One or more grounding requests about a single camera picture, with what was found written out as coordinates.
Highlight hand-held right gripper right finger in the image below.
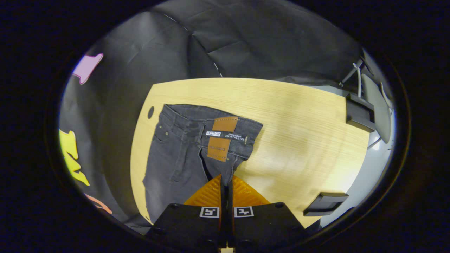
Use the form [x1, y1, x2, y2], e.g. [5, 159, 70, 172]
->
[227, 175, 310, 248]

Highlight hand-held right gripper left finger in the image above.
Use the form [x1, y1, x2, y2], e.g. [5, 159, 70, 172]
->
[145, 174, 225, 249]

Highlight dark grey jeans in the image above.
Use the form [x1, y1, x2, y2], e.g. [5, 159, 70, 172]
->
[142, 104, 264, 225]

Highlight black rectangular block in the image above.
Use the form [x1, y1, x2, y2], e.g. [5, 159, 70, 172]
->
[303, 192, 349, 217]
[346, 93, 376, 133]

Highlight grey chair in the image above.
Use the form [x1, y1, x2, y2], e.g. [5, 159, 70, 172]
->
[360, 73, 393, 144]

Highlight grey metal stand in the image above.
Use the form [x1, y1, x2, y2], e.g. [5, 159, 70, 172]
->
[338, 59, 366, 89]

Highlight black backdrop cloth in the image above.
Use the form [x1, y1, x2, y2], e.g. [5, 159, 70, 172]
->
[58, 0, 366, 229]

